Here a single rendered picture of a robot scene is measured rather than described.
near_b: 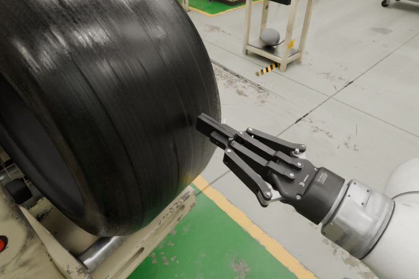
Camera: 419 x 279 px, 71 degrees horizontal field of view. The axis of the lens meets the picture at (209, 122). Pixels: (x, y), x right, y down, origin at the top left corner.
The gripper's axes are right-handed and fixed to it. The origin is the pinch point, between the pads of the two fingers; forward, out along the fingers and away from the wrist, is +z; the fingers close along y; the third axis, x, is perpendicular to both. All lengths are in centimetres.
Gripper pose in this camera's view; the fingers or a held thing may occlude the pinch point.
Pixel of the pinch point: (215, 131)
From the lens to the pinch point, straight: 48.4
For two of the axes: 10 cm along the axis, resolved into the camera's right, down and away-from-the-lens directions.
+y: -6.0, 5.0, -6.2
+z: -7.9, -4.8, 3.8
